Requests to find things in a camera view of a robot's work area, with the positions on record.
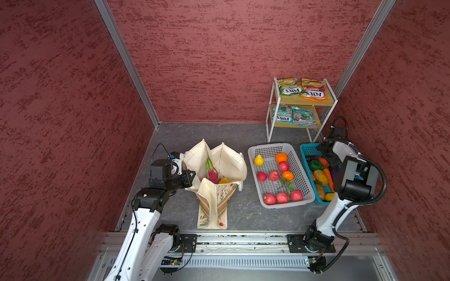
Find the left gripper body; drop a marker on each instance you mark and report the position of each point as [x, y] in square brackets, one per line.
[177, 181]

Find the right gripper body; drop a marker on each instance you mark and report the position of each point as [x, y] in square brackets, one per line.
[331, 157]

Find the pink dragon fruit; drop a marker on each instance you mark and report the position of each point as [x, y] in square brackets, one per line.
[212, 173]

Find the cream canvas tote bag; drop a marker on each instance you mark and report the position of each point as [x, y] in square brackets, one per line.
[220, 172]

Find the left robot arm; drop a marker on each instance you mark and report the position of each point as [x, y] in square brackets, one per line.
[144, 246]

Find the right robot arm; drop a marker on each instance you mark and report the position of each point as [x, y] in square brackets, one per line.
[355, 186]

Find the red-green Fox's candy bag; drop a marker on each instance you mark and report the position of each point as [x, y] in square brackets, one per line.
[303, 117]

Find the orange Fox's candy bag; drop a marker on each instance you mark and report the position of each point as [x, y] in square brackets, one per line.
[314, 90]

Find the green Fox's candy bag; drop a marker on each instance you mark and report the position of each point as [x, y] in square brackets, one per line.
[290, 87]

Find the red tomato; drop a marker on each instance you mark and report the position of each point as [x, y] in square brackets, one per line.
[325, 164]

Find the green bell pepper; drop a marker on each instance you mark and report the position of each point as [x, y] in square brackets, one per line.
[316, 165]

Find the purple eggplant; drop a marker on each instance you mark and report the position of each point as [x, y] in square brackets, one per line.
[334, 171]

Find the teal plastic basket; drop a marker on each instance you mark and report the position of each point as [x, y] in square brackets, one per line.
[309, 152]

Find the yellow bell pepper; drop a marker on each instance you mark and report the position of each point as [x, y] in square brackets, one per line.
[321, 177]

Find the orange carrot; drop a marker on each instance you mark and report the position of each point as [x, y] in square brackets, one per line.
[330, 180]

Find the small orange tangerine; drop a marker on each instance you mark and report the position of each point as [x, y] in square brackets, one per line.
[287, 175]

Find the red apple back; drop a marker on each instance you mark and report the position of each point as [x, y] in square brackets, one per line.
[283, 167]

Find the red apple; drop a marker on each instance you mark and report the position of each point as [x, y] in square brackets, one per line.
[274, 175]
[282, 198]
[269, 199]
[296, 195]
[283, 167]
[262, 177]

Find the orange fruit back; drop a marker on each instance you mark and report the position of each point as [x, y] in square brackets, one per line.
[281, 157]

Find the white wooden two-tier shelf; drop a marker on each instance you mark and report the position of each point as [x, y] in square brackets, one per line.
[322, 110]

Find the green leafy sprig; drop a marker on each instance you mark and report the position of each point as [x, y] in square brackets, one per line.
[288, 185]

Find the white plastic basket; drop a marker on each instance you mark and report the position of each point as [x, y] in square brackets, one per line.
[301, 181]

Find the red apple front right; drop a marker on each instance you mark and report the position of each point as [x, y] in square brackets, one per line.
[296, 195]

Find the red apple front middle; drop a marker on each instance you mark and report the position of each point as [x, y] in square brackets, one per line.
[282, 198]

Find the yellow pear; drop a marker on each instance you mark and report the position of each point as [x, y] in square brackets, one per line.
[258, 161]

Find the red apple middle left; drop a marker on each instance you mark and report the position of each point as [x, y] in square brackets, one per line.
[262, 177]

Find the red apple front left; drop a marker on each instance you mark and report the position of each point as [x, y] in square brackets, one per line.
[269, 199]

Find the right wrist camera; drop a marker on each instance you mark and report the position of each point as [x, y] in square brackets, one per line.
[336, 132]

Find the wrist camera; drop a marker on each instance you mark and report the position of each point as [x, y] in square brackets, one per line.
[336, 132]
[177, 162]

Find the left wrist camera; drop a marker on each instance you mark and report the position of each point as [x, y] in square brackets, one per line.
[177, 162]

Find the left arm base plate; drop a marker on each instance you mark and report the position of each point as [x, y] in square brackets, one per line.
[183, 243]

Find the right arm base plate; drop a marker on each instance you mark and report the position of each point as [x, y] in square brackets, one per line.
[299, 243]

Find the aluminium mounting rail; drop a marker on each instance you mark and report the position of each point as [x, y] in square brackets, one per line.
[272, 243]

